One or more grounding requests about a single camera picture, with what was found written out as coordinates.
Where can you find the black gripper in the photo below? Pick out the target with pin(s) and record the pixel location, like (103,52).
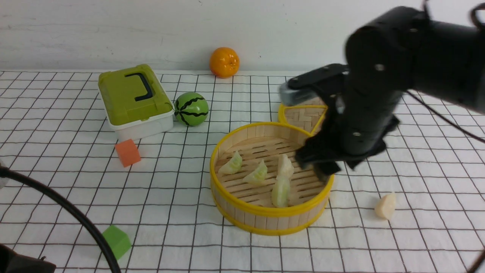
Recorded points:
(360,113)

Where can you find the white dumpling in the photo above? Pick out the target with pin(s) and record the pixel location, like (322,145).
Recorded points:
(386,206)
(285,167)

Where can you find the green dumpling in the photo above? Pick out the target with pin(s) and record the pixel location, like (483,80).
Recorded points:
(280,192)
(232,166)
(258,175)

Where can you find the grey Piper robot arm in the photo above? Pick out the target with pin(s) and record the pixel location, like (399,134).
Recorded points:
(401,50)

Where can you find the woven bamboo steamer lid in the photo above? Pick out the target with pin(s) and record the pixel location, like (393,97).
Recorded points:
(307,116)

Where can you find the bamboo steamer tray yellow rim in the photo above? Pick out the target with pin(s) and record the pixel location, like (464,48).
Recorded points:
(249,207)

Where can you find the checkered white tablecloth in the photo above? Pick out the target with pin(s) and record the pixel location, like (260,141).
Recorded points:
(53,129)

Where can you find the toy watermelon ball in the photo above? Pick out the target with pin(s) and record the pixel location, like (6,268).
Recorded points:
(191,109)

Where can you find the toy orange fruit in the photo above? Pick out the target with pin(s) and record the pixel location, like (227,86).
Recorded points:
(224,62)

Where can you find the orange foam cube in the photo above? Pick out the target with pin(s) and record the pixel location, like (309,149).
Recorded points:
(127,152)

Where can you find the green lidded white box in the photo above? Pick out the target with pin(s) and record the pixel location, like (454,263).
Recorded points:
(135,103)

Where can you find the green foam cube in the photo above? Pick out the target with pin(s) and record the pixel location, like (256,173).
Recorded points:
(118,241)

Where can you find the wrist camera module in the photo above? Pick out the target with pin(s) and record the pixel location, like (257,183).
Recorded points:
(325,83)

